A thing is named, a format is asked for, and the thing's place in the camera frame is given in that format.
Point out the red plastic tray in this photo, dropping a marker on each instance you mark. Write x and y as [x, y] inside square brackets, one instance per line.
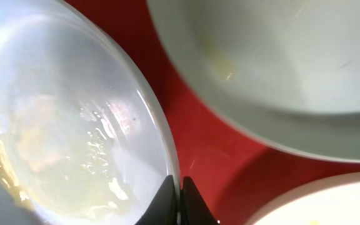
[236, 174]

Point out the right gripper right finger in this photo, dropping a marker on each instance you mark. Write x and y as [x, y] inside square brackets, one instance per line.
[193, 209]

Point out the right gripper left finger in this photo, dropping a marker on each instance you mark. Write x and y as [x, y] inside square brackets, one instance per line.
[163, 207]

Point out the green plate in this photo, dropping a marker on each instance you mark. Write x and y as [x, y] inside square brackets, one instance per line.
[284, 72]

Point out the light blue plate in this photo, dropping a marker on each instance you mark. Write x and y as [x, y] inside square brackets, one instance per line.
[83, 138]

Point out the white plate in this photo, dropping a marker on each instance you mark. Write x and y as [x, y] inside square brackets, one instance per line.
[332, 200]

